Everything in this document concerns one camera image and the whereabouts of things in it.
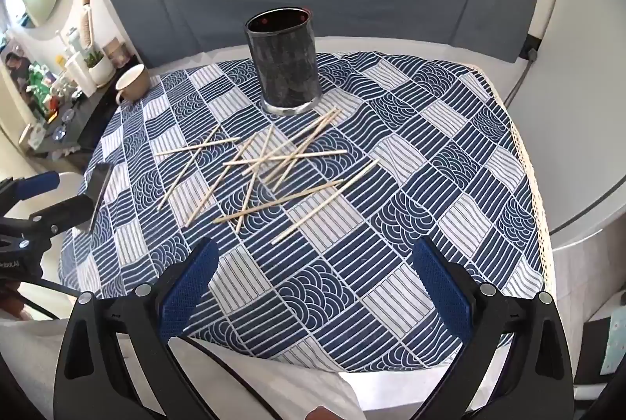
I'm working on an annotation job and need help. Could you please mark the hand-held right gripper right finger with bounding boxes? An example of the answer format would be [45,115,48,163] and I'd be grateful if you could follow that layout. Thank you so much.
[413,237,574,420]

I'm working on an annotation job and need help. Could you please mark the white cabinet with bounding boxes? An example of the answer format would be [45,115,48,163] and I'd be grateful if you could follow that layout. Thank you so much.
[528,0,626,249]

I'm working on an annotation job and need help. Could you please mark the assorted small bottles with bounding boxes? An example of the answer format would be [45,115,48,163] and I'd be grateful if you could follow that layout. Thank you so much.
[22,56,84,130]

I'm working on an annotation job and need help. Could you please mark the black cylindrical utensil holder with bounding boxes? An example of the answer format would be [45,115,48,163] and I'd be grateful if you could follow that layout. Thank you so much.
[245,7,324,115]

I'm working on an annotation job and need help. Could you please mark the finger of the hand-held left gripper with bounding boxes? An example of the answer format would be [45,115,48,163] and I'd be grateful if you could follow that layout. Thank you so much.
[29,194,97,232]
[0,172,60,206]

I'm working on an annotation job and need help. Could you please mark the blue white patterned tablecloth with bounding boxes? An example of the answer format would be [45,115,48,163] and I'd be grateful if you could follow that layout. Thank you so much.
[59,51,553,374]

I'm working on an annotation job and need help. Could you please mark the pile of wooden chopsticks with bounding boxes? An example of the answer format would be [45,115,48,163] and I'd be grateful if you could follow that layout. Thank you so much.
[155,107,381,246]

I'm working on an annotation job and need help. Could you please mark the dark side table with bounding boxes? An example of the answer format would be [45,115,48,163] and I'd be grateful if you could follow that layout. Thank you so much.
[29,78,124,157]

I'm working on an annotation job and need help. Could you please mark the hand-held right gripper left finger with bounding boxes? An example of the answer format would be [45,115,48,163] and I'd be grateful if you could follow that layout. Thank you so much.
[54,237,219,420]

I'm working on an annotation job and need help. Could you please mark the brown jar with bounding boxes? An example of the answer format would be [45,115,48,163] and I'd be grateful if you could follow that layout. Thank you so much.
[103,38,131,69]

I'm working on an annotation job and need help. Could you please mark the hanging wooden brush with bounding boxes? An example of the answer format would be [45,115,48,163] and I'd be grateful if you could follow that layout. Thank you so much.
[81,0,97,50]

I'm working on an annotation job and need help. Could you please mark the beige mug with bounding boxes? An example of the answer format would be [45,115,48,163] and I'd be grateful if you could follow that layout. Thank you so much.
[115,64,151,105]

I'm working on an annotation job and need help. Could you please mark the black power cable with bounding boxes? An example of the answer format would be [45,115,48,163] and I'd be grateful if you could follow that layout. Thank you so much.
[504,56,534,108]

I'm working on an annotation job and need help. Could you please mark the dark grey phone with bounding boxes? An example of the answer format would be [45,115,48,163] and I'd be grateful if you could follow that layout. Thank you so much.
[78,163,114,233]

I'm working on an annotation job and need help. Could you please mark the white pot with green plant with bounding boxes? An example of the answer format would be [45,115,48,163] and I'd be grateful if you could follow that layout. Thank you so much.
[84,50,116,87]

